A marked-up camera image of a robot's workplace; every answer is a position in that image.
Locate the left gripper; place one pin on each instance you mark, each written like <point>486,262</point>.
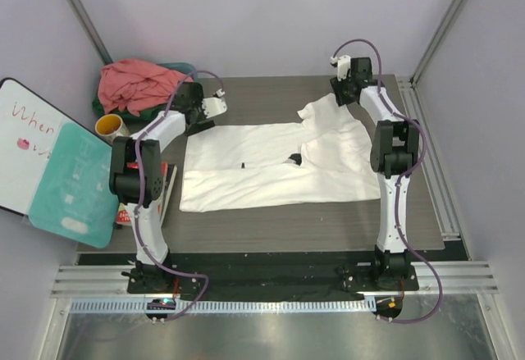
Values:
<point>201,126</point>

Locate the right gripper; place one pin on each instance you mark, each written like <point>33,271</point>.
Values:
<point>336,85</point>

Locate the white t shirt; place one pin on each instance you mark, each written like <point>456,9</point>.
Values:
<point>322,158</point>

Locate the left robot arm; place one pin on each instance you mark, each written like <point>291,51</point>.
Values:
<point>136,178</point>

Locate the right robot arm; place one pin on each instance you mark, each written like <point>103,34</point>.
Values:
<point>393,155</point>

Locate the green t shirt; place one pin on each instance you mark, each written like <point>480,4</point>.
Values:
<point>145,115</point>

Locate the teal laundry basket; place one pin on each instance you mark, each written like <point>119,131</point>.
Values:
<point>182,67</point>

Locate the pink t shirt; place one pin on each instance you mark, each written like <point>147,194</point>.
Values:
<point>135,85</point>

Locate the yellow inside mug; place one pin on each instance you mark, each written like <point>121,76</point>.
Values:
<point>111,126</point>

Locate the red book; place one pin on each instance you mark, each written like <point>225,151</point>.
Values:
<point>169,175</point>

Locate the teal mat sheet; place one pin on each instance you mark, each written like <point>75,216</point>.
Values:
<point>73,198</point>

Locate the whiteboard with red writing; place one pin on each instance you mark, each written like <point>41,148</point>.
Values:
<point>29,129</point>

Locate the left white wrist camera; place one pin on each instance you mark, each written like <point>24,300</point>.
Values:
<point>214,106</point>

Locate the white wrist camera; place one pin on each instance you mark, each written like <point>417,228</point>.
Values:
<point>214,106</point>
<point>342,65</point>

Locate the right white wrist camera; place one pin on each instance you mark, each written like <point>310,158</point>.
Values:
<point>342,65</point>

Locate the right corner aluminium post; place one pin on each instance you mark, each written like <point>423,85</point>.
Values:
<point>438,38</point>

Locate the corner aluminium post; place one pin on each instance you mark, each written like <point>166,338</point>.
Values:
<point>90,30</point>
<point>438,38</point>

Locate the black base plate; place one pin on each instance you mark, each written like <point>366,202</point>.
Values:
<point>276,276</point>

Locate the left corner aluminium post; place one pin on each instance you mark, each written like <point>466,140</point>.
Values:
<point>90,30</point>

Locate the white slotted cable duct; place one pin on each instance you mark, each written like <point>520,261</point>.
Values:
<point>152,305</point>

